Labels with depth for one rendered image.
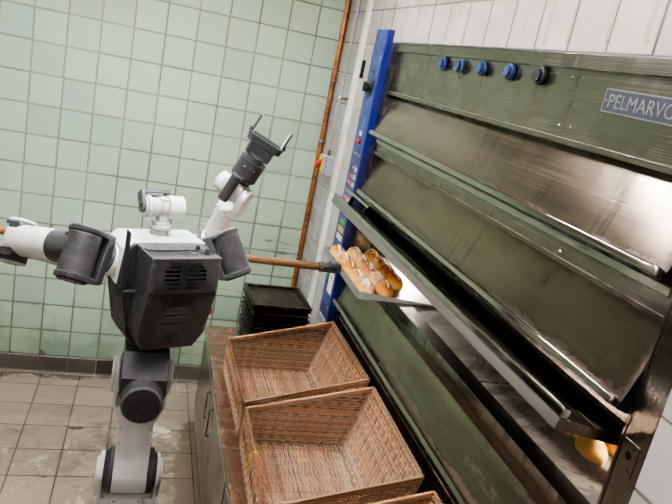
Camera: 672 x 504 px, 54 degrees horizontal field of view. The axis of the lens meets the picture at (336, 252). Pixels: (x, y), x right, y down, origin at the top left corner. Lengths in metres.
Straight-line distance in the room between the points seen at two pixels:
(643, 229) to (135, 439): 1.55
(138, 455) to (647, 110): 1.69
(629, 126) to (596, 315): 0.40
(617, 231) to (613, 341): 0.22
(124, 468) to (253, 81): 2.19
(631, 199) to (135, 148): 2.75
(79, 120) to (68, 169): 0.26
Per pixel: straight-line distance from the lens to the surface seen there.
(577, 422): 1.37
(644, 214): 1.43
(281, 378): 3.02
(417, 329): 2.26
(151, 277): 1.77
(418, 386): 2.24
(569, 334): 1.55
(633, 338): 1.43
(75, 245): 1.85
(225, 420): 2.67
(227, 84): 3.66
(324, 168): 3.44
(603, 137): 1.59
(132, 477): 2.24
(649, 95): 1.51
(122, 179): 3.72
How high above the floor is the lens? 1.96
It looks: 15 degrees down
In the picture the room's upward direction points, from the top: 12 degrees clockwise
